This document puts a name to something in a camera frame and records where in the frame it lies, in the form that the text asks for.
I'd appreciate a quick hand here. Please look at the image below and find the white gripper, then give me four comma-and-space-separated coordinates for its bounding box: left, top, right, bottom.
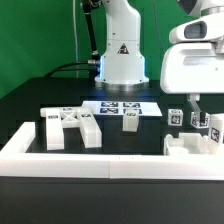
159, 11, 224, 128

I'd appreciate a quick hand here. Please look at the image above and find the white chair seat part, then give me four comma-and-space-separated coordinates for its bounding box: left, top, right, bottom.
163, 133, 209, 156

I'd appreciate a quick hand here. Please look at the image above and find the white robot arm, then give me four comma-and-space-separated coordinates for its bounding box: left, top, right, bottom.
81, 0, 224, 128

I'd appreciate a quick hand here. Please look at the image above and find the white tagged cube right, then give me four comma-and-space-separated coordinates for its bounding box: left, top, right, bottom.
190, 112, 210, 129

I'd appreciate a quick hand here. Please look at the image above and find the white tagged cube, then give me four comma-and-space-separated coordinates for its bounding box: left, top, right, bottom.
168, 109, 183, 126
190, 112, 210, 129

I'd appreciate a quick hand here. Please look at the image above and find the white tagged cube left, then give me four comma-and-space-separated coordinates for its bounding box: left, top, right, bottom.
168, 109, 183, 126

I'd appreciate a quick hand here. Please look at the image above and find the white marker sheet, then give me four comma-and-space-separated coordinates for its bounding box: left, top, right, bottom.
82, 101, 162, 117

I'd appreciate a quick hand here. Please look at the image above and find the white chair back frame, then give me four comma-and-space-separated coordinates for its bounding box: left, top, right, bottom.
40, 107, 102, 150

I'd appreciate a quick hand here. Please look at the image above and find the black cable bundle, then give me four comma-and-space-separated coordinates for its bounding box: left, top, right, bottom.
43, 61, 101, 80

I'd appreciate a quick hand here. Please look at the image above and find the grey thin cable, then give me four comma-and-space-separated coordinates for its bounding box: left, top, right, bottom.
72, 0, 81, 79

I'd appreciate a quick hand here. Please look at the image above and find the white U-shaped fence frame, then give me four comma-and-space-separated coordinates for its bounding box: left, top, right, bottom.
0, 122, 224, 180

